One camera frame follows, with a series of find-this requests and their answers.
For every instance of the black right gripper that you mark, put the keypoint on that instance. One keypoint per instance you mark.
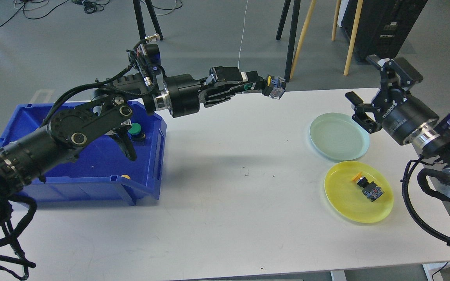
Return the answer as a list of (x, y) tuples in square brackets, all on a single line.
[(396, 110)]

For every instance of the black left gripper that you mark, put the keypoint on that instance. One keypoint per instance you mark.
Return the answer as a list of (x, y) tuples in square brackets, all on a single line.
[(183, 90)]

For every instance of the green push button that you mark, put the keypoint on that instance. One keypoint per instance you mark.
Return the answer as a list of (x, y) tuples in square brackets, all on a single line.
[(274, 87), (136, 133)]

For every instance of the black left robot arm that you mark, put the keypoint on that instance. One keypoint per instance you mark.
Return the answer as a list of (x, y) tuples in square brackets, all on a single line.
[(85, 113)]

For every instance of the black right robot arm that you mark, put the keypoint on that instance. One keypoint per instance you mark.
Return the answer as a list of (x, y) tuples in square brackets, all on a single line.
[(432, 142)]

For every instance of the light green plate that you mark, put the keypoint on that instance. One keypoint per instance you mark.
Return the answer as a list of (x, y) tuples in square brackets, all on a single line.
[(337, 137)]

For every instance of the yellow plate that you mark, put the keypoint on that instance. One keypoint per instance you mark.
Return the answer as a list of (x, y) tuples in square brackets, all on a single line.
[(346, 197)]

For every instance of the black cabinet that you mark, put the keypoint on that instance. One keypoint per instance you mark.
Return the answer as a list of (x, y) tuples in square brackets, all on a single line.
[(384, 26)]

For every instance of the wooden leg right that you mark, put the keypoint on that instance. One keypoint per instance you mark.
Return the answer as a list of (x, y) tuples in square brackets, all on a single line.
[(354, 31)]

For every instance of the wooden leg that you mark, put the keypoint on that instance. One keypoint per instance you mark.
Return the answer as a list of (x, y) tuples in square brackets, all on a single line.
[(354, 31), (301, 39)]

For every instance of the black stand legs right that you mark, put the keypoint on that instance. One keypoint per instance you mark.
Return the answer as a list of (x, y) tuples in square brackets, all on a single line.
[(292, 33)]

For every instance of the wooden leg left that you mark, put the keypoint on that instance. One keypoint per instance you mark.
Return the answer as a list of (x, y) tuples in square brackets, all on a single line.
[(301, 39)]

